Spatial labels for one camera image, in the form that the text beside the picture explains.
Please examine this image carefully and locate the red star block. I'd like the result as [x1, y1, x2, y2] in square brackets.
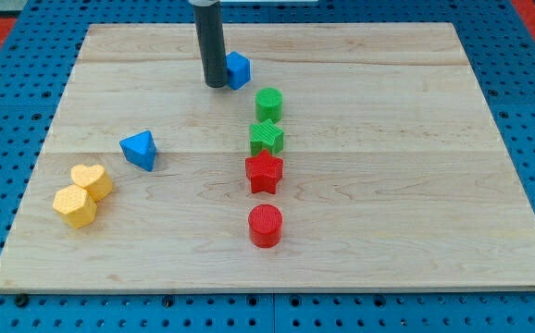
[245, 149, 284, 194]

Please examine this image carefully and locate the green star block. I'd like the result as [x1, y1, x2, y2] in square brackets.
[249, 119, 284, 156]

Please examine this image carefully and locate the red cylinder block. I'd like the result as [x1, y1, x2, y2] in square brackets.
[248, 204, 283, 248]

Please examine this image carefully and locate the green cylinder block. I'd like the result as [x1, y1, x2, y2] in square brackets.
[255, 87, 283, 123]

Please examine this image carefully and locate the wooden board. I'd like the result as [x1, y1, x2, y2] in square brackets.
[0, 23, 535, 294]

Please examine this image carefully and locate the blue cube block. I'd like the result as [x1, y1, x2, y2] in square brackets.
[226, 52, 251, 90]

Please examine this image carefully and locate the blue triangle block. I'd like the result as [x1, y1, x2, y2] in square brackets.
[119, 130, 156, 171]

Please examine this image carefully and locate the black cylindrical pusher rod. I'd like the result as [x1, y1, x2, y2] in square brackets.
[190, 0, 228, 88]

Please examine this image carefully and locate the yellow heart block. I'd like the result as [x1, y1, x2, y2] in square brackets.
[70, 165, 113, 202]

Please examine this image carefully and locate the yellow hexagon block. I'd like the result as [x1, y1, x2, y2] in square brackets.
[53, 184, 97, 228]

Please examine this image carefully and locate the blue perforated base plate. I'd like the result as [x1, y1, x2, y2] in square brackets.
[0, 1, 535, 332]

